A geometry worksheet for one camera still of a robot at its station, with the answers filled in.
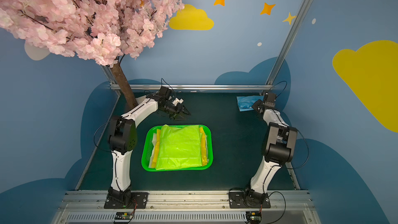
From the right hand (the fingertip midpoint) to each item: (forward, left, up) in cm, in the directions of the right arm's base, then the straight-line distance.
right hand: (258, 103), depth 99 cm
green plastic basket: (-31, +66, -4) cm, 73 cm away
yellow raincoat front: (-42, +59, -3) cm, 73 cm away
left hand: (-13, +45, +2) cm, 46 cm away
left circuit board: (-64, +71, -12) cm, 96 cm away
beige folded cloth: (+9, +86, -11) cm, 87 cm away
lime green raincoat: (-33, +47, -1) cm, 58 cm away
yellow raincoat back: (-31, +34, -6) cm, 47 cm away
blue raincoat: (+4, +7, -5) cm, 9 cm away
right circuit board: (-60, +9, -15) cm, 63 cm away
